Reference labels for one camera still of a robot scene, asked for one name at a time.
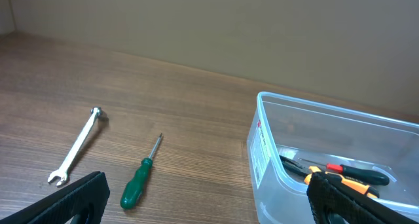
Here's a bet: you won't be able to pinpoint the green handled screwdriver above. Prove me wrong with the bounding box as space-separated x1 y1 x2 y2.
120 134 163 210

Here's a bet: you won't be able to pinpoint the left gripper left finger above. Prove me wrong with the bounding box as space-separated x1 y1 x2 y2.
1 171 110 224

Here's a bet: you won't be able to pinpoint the silver combination wrench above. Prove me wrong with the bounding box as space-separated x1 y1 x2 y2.
47 107 103 187

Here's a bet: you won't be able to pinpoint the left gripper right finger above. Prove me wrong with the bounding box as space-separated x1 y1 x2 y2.
306 172 418 224

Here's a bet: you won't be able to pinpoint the red black screwdriver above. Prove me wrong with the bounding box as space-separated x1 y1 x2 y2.
300 158 390 186

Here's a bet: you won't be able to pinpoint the clear plastic container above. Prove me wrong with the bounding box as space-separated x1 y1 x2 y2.
247 92 418 223

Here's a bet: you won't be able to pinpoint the orange black pliers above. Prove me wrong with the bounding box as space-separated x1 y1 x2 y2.
280 156 380 198

